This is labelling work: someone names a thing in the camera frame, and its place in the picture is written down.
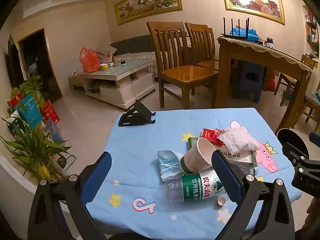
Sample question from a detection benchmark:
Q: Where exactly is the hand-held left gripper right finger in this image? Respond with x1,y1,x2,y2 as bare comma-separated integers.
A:
211,150,295,240

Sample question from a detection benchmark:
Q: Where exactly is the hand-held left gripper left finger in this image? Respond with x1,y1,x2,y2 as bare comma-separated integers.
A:
28,151,113,240

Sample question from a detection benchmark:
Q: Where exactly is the black gold-rimmed trash bin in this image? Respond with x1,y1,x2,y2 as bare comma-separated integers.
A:
275,128,310,160

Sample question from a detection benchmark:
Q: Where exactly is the white and green carton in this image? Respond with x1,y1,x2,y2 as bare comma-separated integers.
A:
221,149,258,167

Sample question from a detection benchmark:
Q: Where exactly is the white paper cup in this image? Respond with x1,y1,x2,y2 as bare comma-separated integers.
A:
180,137,217,173

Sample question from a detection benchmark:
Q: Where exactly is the clear plastic bottle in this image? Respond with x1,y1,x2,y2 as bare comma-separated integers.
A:
235,165,258,178

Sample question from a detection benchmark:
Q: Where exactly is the red wrapper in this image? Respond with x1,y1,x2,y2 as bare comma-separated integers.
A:
211,129,225,147

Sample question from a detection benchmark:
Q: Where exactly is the white tissue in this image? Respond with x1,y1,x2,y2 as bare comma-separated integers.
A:
219,127,262,152

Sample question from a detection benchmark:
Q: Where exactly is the green label water bottle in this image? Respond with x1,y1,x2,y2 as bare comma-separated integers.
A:
164,169,227,203

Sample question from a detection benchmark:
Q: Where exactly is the green small packet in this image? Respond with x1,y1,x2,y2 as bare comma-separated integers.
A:
187,137,199,153

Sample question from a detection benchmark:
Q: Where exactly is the blue face mask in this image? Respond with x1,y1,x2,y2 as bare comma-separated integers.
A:
157,149,187,182

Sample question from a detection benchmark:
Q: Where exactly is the person's right hand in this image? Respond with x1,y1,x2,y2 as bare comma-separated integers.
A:
302,197,320,233

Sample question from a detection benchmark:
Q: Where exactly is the wooden dining chair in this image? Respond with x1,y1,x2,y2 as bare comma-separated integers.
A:
290,90,320,128
274,54,316,107
184,22,220,70
147,21,225,109

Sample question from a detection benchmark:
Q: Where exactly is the red flat packet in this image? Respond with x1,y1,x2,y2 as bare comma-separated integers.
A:
201,128,216,140

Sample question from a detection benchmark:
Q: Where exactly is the blue cartoon printed tablecloth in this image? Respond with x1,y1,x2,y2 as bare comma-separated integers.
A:
84,107,304,233

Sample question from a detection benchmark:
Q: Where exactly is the black phone stand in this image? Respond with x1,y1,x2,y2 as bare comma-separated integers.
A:
118,99,157,127

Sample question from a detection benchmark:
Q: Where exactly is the long-leaved potted plant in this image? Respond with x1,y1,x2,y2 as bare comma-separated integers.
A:
0,116,73,180

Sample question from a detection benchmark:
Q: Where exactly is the large red gift box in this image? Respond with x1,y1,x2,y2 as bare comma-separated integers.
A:
40,100,60,124

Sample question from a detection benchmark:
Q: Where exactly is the white coffee table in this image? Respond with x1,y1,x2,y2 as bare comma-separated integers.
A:
79,60,157,110

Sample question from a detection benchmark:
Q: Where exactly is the blue plastic stool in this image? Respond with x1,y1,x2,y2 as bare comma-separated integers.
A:
232,60,267,103

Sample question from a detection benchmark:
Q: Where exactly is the blue gift box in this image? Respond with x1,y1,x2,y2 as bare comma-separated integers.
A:
15,95,43,128

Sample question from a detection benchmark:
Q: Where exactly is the lace-edged table cover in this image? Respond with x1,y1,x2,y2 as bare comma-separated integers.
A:
217,36,314,72

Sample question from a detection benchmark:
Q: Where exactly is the wooden dining table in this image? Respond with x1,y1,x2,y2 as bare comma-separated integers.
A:
216,37,313,133

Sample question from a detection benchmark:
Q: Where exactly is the round-leaved potted plant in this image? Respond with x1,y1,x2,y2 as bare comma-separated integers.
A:
10,76,44,105

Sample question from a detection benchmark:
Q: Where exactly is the orange plastic bag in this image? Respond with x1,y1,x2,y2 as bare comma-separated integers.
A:
79,47,102,73

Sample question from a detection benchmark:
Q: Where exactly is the small red gift box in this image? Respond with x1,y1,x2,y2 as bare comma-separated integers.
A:
7,92,24,108

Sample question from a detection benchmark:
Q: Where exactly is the blue plastic bag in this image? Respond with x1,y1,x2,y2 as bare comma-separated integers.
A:
230,27,260,43

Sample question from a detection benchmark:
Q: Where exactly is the black antenna router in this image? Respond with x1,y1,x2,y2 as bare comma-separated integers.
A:
220,17,250,42

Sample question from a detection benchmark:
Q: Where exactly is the black television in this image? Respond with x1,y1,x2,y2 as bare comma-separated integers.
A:
5,35,25,90

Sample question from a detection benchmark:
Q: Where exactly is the framed flower painting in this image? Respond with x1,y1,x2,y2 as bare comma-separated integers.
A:
220,0,286,25

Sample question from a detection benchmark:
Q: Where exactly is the framed horse painting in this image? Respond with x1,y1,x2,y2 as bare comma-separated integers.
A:
114,0,183,26

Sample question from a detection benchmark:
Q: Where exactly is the black cable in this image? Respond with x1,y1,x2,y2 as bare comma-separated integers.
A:
54,154,77,172

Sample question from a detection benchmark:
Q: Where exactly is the wall shelf with items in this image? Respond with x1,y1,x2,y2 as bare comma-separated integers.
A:
302,7,320,53

